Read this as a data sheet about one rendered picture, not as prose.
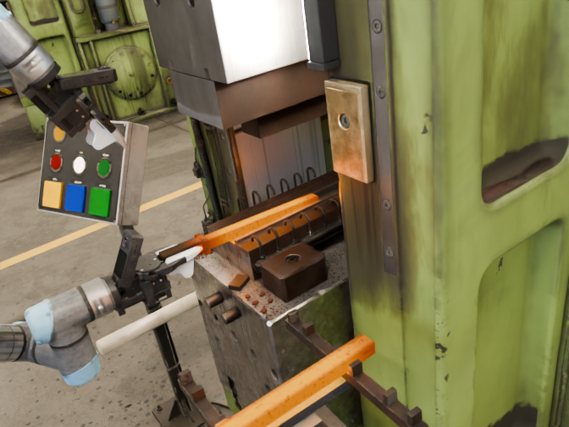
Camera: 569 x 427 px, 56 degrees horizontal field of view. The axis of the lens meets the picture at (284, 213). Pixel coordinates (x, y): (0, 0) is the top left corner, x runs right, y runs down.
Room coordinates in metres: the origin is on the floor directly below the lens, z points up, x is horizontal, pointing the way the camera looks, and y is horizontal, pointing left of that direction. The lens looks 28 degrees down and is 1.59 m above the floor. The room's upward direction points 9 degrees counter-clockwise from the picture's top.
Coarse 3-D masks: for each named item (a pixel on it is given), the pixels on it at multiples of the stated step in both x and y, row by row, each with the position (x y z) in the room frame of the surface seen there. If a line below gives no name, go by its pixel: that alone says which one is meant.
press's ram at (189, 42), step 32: (160, 0) 1.12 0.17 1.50; (192, 0) 1.01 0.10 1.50; (224, 0) 0.96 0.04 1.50; (256, 0) 0.99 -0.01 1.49; (288, 0) 1.02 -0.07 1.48; (160, 32) 1.15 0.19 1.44; (192, 32) 1.02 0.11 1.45; (224, 32) 0.95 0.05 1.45; (256, 32) 0.98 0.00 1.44; (288, 32) 1.02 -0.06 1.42; (160, 64) 1.19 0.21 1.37; (192, 64) 1.05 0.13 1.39; (224, 64) 0.94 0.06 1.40; (256, 64) 0.98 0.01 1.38; (288, 64) 1.01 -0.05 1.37
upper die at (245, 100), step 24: (288, 72) 1.07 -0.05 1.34; (312, 72) 1.10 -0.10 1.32; (192, 96) 1.08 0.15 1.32; (216, 96) 0.99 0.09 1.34; (240, 96) 1.01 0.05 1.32; (264, 96) 1.04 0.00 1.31; (288, 96) 1.07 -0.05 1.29; (312, 96) 1.10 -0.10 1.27; (216, 120) 1.00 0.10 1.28; (240, 120) 1.01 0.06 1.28
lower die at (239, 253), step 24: (288, 192) 1.27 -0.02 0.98; (312, 192) 1.21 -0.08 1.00; (336, 192) 1.18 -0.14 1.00; (240, 216) 1.18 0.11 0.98; (288, 216) 1.10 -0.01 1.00; (312, 216) 1.10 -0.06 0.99; (336, 216) 1.11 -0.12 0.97; (240, 240) 1.03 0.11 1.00; (264, 240) 1.02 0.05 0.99; (288, 240) 1.04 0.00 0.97; (240, 264) 1.03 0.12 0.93
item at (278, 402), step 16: (336, 352) 0.62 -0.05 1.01; (352, 352) 0.62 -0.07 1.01; (368, 352) 0.62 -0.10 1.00; (320, 368) 0.59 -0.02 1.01; (336, 368) 0.59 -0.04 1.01; (288, 384) 0.57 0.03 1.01; (304, 384) 0.57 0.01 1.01; (320, 384) 0.57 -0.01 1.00; (272, 400) 0.55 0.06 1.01; (288, 400) 0.54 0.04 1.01; (304, 400) 0.56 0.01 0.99; (240, 416) 0.53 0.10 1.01; (256, 416) 0.52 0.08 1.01; (272, 416) 0.53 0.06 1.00
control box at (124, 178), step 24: (48, 120) 1.57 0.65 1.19; (48, 144) 1.54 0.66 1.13; (72, 144) 1.48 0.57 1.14; (144, 144) 1.43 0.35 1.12; (48, 168) 1.50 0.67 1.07; (72, 168) 1.45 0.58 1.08; (96, 168) 1.40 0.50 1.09; (120, 168) 1.35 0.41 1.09; (144, 168) 1.41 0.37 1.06; (120, 192) 1.32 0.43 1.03; (72, 216) 1.38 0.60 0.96; (96, 216) 1.33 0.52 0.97; (120, 216) 1.30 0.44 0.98
